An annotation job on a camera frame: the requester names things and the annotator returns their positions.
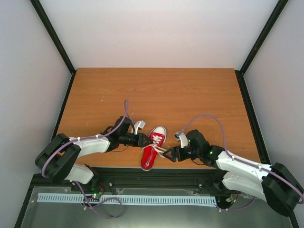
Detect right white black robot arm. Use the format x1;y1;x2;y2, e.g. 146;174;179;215
163;130;304;217

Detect red canvas sneaker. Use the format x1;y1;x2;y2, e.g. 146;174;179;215
140;125;167;172

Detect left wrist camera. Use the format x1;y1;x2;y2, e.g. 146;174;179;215
131;120;146;134

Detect right black frame post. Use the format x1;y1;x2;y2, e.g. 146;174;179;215
238;0;290;74

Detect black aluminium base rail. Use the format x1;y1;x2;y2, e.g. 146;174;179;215
30;166;240;194

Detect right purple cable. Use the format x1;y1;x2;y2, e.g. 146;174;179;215
179;114;304;212

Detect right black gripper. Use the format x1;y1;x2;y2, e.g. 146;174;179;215
163;145;201;162

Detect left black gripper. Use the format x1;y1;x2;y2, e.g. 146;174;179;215
120;133;153;148

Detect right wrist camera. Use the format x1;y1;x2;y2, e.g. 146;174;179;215
174;132;189;148

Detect white shoelace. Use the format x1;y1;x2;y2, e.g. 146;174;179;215
141;134;168;168

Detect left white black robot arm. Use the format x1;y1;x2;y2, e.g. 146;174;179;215
35;116;152;191

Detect black frame post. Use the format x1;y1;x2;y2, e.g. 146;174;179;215
238;0;290;74
29;0;77;75

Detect small circuit board with led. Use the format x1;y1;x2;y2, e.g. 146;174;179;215
91;183;104;199

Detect light blue slotted cable duct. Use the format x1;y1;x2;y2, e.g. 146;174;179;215
37;193;217;207

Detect left black frame post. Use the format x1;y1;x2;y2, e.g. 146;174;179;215
29;0;77;75

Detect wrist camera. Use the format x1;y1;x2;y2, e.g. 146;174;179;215
174;132;189;148
131;120;146;134

